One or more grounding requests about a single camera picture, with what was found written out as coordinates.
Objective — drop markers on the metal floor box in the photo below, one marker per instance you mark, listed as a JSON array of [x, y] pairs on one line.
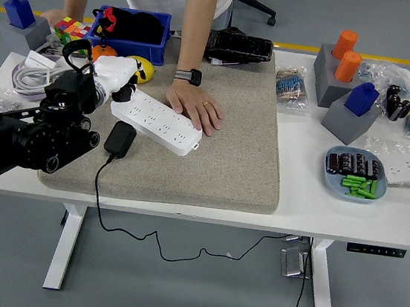
[[294, 263]]

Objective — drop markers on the black plug adapter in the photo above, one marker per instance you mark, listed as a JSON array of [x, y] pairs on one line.
[[120, 138]]

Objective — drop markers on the grey-brown mat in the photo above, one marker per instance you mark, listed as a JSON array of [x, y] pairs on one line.
[[227, 156]]

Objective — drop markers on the black cloth pouch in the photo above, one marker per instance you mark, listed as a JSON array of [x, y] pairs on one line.
[[138, 27]]

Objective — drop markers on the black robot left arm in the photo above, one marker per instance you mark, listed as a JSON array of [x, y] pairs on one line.
[[34, 143]]

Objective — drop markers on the black capacitors bundle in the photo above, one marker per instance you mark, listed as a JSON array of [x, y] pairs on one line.
[[398, 104]]

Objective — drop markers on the bag of striped resistors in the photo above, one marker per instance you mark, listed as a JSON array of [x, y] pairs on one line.
[[291, 91]]

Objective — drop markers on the person's left hand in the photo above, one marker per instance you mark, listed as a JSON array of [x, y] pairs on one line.
[[192, 103]]

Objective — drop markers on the white power strip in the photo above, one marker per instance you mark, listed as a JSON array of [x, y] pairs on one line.
[[163, 126]]

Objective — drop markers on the black table control panel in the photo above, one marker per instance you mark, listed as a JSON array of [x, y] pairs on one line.
[[376, 251]]

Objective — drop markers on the grey plug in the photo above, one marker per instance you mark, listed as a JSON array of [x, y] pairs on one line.
[[53, 41]]

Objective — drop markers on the person's right hand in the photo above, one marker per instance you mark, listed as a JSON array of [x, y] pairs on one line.
[[59, 15]]

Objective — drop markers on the colourful cube puzzle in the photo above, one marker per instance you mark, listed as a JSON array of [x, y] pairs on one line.
[[71, 34]]

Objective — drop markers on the small white box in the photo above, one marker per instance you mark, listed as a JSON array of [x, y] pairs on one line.
[[60, 62], [38, 61]]

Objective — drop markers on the grey two-hole block holder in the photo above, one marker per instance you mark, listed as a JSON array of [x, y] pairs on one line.
[[327, 90]]

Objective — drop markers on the white wall socket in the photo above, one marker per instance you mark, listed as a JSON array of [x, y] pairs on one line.
[[405, 171]]

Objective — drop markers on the person's left forearm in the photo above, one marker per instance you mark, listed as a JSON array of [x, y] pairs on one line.
[[196, 29]]

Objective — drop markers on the yellow lemon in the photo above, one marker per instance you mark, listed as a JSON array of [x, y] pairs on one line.
[[148, 71]]

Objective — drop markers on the orange fruit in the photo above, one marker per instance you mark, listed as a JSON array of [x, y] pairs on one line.
[[103, 51]]

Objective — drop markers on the blue plastic block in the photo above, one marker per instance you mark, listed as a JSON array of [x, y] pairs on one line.
[[363, 100], [18, 12]]

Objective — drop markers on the green battery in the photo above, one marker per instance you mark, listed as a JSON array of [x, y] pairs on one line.
[[350, 184], [353, 180], [374, 188], [360, 195], [365, 184], [359, 190]]

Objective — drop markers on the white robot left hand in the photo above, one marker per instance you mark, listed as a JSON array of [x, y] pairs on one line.
[[116, 69]]

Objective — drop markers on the clear plastic bag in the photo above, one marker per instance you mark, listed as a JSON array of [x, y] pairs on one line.
[[378, 145]]

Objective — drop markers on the black wristwatch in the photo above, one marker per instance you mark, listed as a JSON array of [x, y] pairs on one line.
[[190, 76]]

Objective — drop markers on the blue plastic bin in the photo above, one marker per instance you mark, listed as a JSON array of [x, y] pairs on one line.
[[143, 50]]

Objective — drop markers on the white table leg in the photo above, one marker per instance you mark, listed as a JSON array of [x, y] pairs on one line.
[[64, 248], [323, 284]]

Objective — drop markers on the grey floor socket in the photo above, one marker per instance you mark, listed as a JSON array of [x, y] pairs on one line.
[[293, 239]]

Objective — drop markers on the black office chair base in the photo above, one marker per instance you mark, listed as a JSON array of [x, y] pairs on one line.
[[253, 4]]

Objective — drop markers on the clear bag of small parts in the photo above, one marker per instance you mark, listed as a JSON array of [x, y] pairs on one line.
[[372, 71]]

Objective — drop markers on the orange cylinder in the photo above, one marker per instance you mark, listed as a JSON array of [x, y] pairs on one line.
[[348, 68], [345, 43]]

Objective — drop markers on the blue-grey plate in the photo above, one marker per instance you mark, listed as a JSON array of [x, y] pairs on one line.
[[332, 182]]

